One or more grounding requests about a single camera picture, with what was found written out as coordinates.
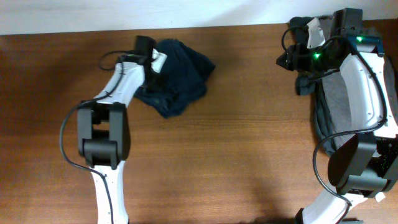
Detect navy blue shorts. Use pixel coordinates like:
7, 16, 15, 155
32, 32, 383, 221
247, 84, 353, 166
135, 39, 216, 119

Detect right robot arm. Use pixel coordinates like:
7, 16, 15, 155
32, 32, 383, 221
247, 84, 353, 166
276, 8, 397, 223

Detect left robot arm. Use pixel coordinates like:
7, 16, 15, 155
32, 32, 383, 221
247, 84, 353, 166
77, 35, 167, 223

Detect grey garment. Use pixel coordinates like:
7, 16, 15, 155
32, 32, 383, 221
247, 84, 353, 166
322, 56, 397, 134

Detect red cloth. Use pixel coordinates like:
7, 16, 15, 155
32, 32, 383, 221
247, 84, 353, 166
374, 192, 386, 202

